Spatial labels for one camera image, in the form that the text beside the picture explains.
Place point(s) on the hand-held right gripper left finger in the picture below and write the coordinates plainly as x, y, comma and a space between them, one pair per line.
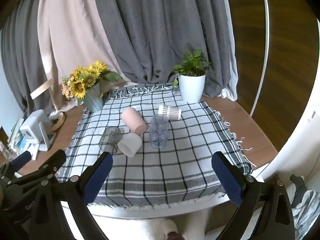
97, 178

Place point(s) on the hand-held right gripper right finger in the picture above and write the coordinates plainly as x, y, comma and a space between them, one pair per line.
228, 180

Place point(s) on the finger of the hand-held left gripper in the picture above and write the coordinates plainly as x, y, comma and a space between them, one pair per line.
21, 158
53, 161

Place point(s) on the grey transparent cup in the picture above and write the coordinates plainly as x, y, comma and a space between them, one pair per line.
110, 138

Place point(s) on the pink cup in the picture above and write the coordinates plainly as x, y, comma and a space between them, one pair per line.
133, 120

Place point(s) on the clear transparent cup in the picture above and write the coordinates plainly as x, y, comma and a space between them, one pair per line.
158, 132

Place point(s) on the white dotted cup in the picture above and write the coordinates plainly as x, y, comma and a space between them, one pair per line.
170, 112

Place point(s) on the pile of small boxes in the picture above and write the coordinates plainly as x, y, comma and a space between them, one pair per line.
17, 140

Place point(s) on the white desktop device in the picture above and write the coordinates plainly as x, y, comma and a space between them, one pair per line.
35, 130

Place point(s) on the checked grey white tablecloth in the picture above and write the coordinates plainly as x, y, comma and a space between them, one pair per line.
162, 175

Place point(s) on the beige curtain tieback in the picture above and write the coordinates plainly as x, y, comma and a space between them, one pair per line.
41, 88

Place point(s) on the blue ribbed vase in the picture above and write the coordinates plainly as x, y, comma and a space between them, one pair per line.
93, 100

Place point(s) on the white slipper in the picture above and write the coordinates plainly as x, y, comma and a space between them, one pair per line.
169, 226

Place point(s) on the grey white cloth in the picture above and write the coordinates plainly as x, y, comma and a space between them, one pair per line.
306, 200

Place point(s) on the sunflower bouquet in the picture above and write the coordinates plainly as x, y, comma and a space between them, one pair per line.
82, 78

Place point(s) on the narrow grey curtain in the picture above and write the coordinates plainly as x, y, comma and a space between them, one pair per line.
20, 62

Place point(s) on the white plant pot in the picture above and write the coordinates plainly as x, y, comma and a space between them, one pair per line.
192, 87

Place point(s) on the beige curtain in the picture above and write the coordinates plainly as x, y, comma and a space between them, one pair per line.
70, 42

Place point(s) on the green pothos plant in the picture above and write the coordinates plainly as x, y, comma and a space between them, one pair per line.
192, 63

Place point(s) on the white sheer curtain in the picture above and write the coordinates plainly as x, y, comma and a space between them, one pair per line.
231, 55

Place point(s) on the white hoop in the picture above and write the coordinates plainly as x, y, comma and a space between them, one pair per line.
267, 42

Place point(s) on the wide grey curtain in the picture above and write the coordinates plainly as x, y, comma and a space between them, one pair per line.
160, 30

